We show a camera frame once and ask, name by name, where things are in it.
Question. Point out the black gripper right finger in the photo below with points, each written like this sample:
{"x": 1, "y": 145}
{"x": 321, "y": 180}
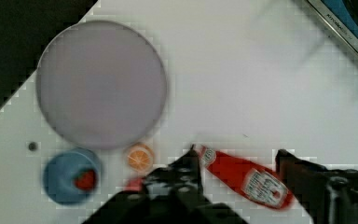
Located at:
{"x": 330, "y": 196}

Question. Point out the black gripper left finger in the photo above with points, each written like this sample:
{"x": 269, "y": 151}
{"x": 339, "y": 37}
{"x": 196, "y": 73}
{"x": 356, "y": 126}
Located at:
{"x": 176, "y": 187}

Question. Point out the toaster oven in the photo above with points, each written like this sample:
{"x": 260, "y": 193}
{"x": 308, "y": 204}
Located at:
{"x": 340, "y": 17}

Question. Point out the pink red toy fruit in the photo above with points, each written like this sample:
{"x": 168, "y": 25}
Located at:
{"x": 134, "y": 184}

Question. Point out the orange slice toy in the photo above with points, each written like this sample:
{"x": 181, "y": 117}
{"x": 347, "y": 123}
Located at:
{"x": 140, "y": 158}

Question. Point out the red ketchup bottle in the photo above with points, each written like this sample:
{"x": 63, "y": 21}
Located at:
{"x": 250, "y": 180}

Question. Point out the red toy strawberry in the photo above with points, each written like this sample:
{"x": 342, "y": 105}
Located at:
{"x": 86, "y": 181}

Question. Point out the blue bowl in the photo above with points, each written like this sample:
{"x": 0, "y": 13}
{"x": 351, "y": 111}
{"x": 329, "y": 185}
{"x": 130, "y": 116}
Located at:
{"x": 60, "y": 172}

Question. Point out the round lavender plate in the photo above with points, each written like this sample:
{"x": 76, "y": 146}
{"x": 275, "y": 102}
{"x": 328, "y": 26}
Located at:
{"x": 101, "y": 85}

